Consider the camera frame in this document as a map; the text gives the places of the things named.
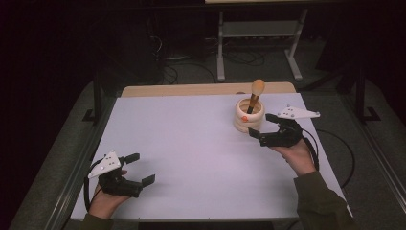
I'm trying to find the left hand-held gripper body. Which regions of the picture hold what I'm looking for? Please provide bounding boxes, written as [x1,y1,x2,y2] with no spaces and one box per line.
[87,151,144,198]

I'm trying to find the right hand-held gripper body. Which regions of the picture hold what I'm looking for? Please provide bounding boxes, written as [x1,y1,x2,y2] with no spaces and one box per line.
[259,104,321,148]

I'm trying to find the cream ribbed ceramic brush holder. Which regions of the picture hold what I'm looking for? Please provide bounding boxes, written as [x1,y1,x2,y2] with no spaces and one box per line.
[233,97,266,134]

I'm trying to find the makeup brush with black handle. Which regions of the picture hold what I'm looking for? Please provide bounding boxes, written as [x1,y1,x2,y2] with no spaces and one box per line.
[246,79,266,115]

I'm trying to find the person's left hand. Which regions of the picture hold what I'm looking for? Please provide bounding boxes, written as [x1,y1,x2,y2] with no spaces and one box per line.
[88,184,130,220]

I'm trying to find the person's right hand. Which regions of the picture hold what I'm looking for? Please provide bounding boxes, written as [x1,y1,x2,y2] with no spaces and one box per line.
[271,138,317,177]

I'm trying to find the white table mat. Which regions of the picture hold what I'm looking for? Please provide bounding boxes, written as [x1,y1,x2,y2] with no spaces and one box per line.
[70,92,353,221]

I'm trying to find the black stand with foot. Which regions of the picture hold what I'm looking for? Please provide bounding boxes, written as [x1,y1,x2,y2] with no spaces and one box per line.
[81,73,103,126]
[354,65,382,125]

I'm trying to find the white metal stand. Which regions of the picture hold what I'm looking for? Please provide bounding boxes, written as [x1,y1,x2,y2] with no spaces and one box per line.
[215,9,309,82]

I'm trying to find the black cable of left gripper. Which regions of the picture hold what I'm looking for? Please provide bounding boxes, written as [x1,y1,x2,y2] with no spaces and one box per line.
[83,159,103,213]

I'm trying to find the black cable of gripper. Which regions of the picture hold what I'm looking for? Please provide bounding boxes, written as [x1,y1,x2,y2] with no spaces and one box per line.
[301,127,356,190]
[83,159,103,213]

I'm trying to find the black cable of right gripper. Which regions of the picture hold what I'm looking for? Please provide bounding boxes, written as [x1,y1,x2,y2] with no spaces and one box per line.
[301,127,356,190]

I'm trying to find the black cables on floor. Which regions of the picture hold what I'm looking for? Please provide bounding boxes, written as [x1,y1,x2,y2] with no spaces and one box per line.
[149,34,266,85]

